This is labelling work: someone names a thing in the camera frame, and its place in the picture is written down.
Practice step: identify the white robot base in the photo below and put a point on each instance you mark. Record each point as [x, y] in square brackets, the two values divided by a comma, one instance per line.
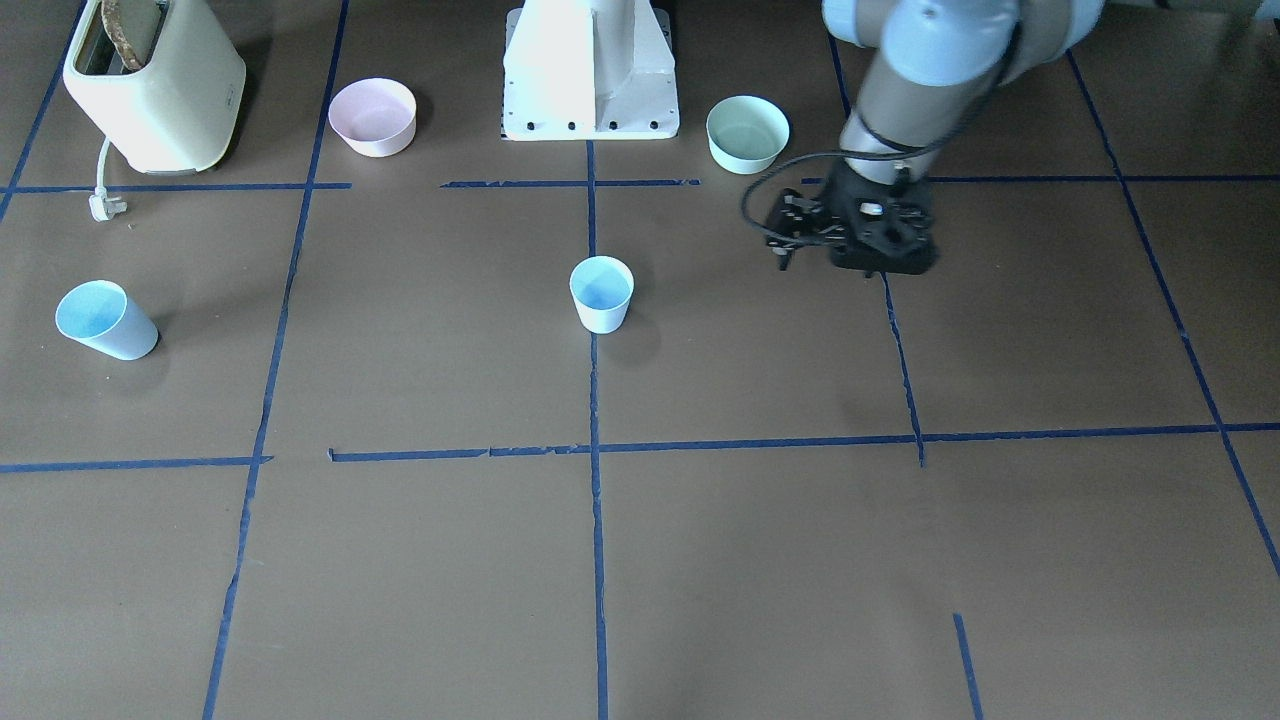
[589, 71]

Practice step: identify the pink bowl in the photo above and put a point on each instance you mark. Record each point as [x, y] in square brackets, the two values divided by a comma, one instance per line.
[377, 116]

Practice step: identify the toast slice in toaster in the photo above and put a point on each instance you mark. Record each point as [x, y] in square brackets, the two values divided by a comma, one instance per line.
[132, 28]

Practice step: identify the white power plug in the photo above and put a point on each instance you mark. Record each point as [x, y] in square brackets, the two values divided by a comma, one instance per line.
[103, 206]

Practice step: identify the green bowl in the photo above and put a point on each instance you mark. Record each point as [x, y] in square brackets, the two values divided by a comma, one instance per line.
[746, 133]

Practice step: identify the cream toaster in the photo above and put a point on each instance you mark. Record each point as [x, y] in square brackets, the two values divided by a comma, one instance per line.
[177, 114]

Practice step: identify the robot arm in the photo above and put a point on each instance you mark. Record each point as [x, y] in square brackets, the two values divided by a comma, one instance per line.
[937, 64]

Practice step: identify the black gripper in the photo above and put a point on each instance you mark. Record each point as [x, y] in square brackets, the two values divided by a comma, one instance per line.
[838, 222]

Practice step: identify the light blue cup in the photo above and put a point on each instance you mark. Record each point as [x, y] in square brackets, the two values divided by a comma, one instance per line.
[601, 289]
[102, 316]

